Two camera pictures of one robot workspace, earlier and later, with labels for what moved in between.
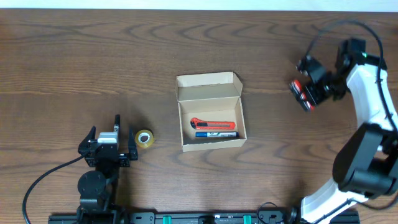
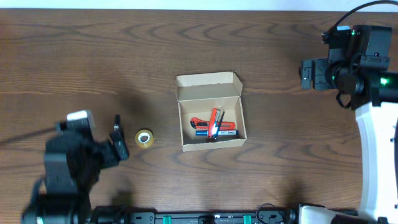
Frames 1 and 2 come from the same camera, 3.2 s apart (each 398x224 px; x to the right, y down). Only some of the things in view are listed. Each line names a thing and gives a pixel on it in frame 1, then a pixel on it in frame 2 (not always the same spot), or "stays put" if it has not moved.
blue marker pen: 214,134 stays put
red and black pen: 301,95 to 214,123
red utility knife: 197,124 stays put
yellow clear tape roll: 144,138 stays put
